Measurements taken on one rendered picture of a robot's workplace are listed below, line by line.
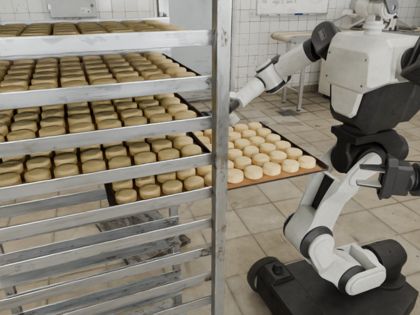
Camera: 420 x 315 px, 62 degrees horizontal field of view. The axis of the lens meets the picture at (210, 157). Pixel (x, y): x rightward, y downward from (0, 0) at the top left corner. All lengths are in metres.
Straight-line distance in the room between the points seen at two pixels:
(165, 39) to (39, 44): 0.22
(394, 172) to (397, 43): 0.39
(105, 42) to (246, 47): 4.50
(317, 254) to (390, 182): 0.48
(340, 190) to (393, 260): 0.61
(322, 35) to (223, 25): 0.74
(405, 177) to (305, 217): 0.47
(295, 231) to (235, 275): 0.71
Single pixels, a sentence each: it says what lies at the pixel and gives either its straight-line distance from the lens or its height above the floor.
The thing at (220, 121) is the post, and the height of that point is 1.15.
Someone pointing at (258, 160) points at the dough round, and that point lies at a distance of 1.01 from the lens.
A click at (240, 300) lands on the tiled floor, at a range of 1.91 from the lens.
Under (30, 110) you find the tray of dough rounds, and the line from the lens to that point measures 0.94.
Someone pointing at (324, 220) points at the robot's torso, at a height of 0.64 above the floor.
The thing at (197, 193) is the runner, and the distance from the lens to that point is 0.85.
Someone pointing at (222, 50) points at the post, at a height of 1.30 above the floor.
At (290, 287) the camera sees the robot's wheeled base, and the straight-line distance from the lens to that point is 1.74.
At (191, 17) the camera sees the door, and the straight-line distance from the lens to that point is 4.86.
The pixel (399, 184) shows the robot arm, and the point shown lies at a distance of 1.03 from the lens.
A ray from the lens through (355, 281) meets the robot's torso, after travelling 1.66.
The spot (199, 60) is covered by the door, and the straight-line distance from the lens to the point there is 4.95.
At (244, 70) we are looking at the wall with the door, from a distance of 5.18.
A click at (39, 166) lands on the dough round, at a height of 1.06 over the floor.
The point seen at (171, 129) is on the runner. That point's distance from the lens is 0.76.
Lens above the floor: 1.40
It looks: 25 degrees down
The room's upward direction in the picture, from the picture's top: straight up
